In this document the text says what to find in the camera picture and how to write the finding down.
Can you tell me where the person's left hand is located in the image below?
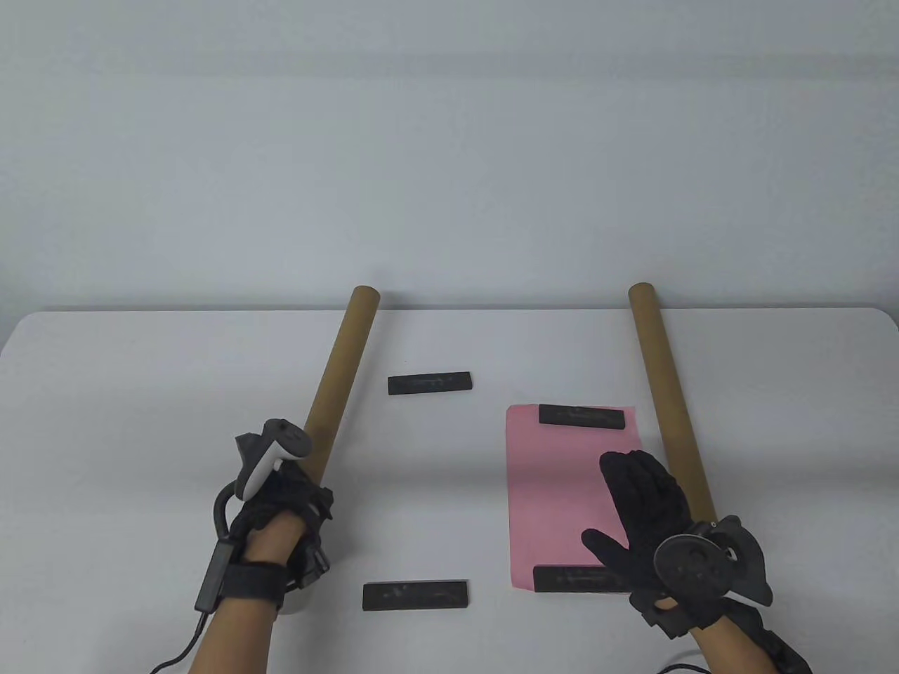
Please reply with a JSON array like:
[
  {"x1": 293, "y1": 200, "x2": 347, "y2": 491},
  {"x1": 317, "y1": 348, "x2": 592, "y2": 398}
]
[{"x1": 228, "y1": 467, "x2": 335, "y2": 592}]

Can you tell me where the person's right hand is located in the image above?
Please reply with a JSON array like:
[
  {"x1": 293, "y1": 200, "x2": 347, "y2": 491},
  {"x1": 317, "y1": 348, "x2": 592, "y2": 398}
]
[{"x1": 582, "y1": 449, "x2": 728, "y2": 640}]

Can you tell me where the pink paper sheet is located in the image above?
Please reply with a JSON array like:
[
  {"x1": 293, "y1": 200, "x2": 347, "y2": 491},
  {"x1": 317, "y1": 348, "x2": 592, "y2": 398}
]
[{"x1": 506, "y1": 405, "x2": 644, "y2": 594}]

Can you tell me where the black paperweight bar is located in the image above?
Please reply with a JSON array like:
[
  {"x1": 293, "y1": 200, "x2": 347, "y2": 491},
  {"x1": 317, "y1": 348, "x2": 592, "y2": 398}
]
[
  {"x1": 539, "y1": 405, "x2": 626, "y2": 431},
  {"x1": 363, "y1": 580, "x2": 470, "y2": 612},
  {"x1": 532, "y1": 565, "x2": 633, "y2": 595},
  {"x1": 387, "y1": 372, "x2": 474, "y2": 396}
]

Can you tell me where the brown cardboard mailing tube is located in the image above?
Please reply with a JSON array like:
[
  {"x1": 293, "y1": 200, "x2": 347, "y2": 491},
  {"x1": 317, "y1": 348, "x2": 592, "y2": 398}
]
[
  {"x1": 628, "y1": 283, "x2": 718, "y2": 524},
  {"x1": 281, "y1": 286, "x2": 381, "y2": 616}
]

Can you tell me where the person's left forearm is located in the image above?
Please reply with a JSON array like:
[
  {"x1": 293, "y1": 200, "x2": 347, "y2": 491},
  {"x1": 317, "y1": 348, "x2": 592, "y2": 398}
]
[{"x1": 190, "y1": 511, "x2": 306, "y2": 674}]

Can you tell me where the person's right forearm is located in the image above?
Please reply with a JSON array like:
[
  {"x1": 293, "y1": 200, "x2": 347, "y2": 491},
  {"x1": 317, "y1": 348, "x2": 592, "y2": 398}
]
[{"x1": 688, "y1": 618, "x2": 773, "y2": 674}]

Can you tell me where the grey hand-mounted controller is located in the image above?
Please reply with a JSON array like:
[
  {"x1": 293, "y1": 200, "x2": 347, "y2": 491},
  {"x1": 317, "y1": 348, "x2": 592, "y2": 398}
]
[
  {"x1": 214, "y1": 419, "x2": 312, "y2": 541},
  {"x1": 653, "y1": 516, "x2": 773, "y2": 608}
]

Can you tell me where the grey wrist-mounted box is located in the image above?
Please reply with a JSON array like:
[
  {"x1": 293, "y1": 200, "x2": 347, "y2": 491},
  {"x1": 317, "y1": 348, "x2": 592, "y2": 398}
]
[
  {"x1": 727, "y1": 600, "x2": 813, "y2": 674},
  {"x1": 195, "y1": 537, "x2": 234, "y2": 613}
]

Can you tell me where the black wrist strap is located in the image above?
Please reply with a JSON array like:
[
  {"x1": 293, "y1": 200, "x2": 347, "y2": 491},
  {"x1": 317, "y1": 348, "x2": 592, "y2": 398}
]
[{"x1": 219, "y1": 562, "x2": 289, "y2": 609}]

